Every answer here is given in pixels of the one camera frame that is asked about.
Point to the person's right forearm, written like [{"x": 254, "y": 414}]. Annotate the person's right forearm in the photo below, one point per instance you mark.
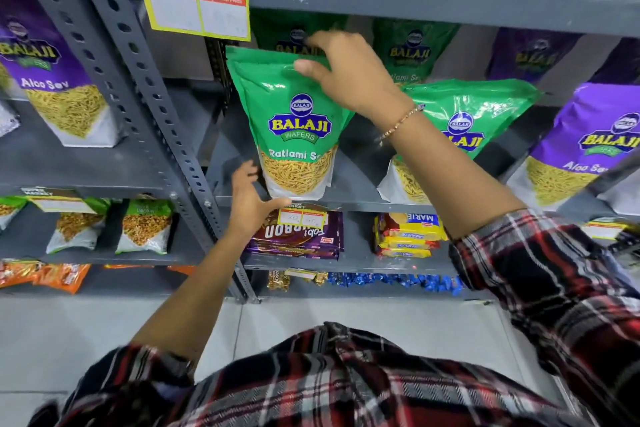
[{"x": 450, "y": 176}]

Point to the white snack pouch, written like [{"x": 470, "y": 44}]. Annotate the white snack pouch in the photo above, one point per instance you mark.
[{"x": 7, "y": 119}]

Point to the purple snack pouch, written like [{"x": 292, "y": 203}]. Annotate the purple snack pouch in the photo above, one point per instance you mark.
[
  {"x": 585, "y": 141},
  {"x": 45, "y": 71},
  {"x": 527, "y": 54},
  {"x": 620, "y": 61}
]

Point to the purple biscuit pack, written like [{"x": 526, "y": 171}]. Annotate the purple biscuit pack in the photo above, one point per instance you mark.
[
  {"x": 300, "y": 236},
  {"x": 295, "y": 254}
]

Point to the person's left forearm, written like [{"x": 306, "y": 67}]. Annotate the person's left forearm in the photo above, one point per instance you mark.
[{"x": 200, "y": 291}]

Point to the person's right hand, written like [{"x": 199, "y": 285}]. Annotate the person's right hand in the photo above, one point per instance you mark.
[{"x": 360, "y": 81}]

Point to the person's right thumb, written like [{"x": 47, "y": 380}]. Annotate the person's right thumb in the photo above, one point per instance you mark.
[{"x": 311, "y": 70}]

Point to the small green snack pouch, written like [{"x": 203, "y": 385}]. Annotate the small green snack pouch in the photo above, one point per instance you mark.
[
  {"x": 145, "y": 226},
  {"x": 10, "y": 209},
  {"x": 75, "y": 229}
]

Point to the red plaid shirt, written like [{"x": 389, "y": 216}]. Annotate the red plaid shirt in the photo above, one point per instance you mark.
[{"x": 380, "y": 381}]

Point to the yellow shelf price tag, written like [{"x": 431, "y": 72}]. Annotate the yellow shelf price tag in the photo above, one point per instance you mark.
[
  {"x": 57, "y": 201},
  {"x": 302, "y": 218},
  {"x": 605, "y": 229},
  {"x": 305, "y": 274}
]

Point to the orange snack packet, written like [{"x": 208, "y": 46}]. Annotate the orange snack packet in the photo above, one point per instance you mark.
[
  {"x": 17, "y": 272},
  {"x": 180, "y": 269},
  {"x": 62, "y": 276}
]

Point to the person's left hand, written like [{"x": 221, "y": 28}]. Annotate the person's left hand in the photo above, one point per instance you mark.
[{"x": 250, "y": 211}]

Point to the person's left thumb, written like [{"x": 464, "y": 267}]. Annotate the person's left thumb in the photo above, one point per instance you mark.
[{"x": 276, "y": 203}]

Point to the pile of gold wrapped candies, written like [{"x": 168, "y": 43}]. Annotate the pile of gold wrapped candies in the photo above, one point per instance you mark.
[{"x": 277, "y": 280}]

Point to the row of blue wrapped candies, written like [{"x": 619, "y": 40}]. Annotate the row of blue wrapped candies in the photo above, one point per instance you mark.
[{"x": 400, "y": 281}]

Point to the yellow biscuit pack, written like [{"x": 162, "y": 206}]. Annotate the yellow biscuit pack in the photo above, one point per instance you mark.
[
  {"x": 405, "y": 253},
  {"x": 412, "y": 226},
  {"x": 407, "y": 244}
]

